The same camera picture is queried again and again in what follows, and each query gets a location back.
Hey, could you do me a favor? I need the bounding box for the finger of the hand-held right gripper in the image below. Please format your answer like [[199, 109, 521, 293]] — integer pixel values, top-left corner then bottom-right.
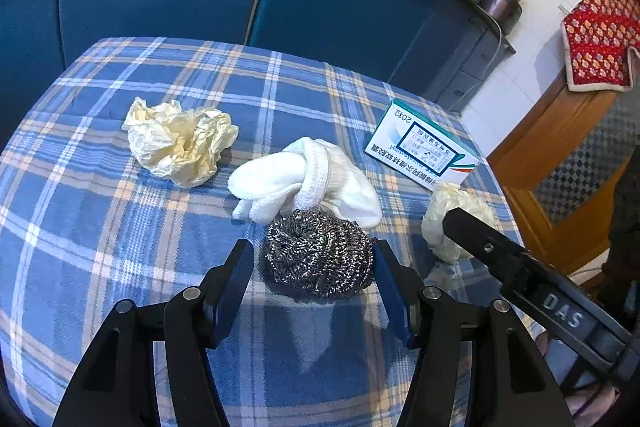
[[442, 207, 538, 293]]

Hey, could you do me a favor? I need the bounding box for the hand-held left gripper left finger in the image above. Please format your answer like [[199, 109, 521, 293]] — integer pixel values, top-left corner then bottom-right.
[[52, 238, 256, 427]]

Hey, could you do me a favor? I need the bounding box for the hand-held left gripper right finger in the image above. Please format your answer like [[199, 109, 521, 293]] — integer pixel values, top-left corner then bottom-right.
[[372, 238, 576, 427]]

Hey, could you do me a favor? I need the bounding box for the translucent plastic bag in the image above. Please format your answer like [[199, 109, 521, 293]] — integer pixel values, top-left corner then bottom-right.
[[421, 183, 498, 264]]

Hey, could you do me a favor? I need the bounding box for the steel wool scourer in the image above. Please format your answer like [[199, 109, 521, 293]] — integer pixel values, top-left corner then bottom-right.
[[266, 208, 376, 299]]

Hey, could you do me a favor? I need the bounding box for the white box with green stripes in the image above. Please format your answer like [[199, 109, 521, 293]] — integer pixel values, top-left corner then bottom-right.
[[365, 99, 482, 192]]

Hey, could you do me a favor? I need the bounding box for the white knotted glove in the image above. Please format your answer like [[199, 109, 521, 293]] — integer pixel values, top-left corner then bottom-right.
[[227, 137, 383, 230]]

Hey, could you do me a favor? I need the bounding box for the cream paper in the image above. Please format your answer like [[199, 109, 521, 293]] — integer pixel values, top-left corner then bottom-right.
[[122, 99, 240, 188]]

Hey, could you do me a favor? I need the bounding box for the blue plaid tablecloth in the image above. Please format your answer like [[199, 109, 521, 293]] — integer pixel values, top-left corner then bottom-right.
[[0, 38, 526, 427]]

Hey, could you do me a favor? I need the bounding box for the wooden door with glass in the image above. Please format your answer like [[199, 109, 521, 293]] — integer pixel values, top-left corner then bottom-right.
[[487, 42, 640, 278]]

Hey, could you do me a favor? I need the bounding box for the red floral quilted cloth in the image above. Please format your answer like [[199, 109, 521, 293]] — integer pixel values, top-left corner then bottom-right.
[[562, 0, 640, 92]]

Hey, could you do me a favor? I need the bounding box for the dark rice cooker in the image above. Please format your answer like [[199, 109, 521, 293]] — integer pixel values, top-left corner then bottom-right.
[[480, 0, 523, 32]]

